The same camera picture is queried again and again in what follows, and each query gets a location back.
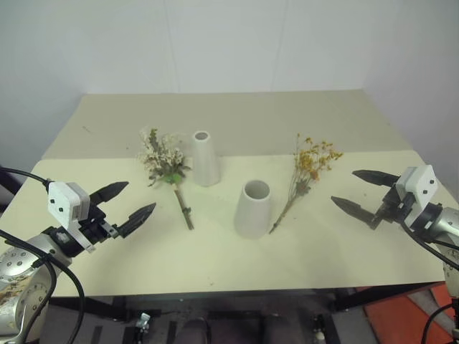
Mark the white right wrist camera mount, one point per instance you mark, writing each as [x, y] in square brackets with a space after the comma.
[417, 186]

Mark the orange floor mat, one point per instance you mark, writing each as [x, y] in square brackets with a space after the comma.
[405, 315]

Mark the yellow dried flower bouquet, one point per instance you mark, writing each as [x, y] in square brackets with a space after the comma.
[312, 161]

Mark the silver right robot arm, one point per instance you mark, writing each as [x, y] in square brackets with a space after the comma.
[443, 225]

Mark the small metal clamp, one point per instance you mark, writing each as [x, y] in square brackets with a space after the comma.
[144, 320]

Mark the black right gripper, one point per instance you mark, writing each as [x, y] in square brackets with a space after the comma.
[392, 206]

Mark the dark rounded shape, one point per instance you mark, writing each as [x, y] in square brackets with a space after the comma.
[193, 331]

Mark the black table frame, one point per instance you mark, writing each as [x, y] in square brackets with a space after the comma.
[376, 295]

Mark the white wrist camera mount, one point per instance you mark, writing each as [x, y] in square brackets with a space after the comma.
[417, 186]
[66, 204]

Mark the white dried flower bouquet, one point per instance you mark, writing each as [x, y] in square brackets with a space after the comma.
[163, 161]

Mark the wide white vase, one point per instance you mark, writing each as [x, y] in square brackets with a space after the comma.
[252, 215]

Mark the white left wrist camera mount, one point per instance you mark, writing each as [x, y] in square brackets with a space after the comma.
[66, 204]

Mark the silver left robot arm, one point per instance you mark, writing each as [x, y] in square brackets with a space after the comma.
[21, 272]

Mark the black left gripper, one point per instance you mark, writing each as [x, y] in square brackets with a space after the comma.
[97, 225]

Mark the tall narrow white vase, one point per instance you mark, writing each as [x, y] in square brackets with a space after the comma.
[205, 165]

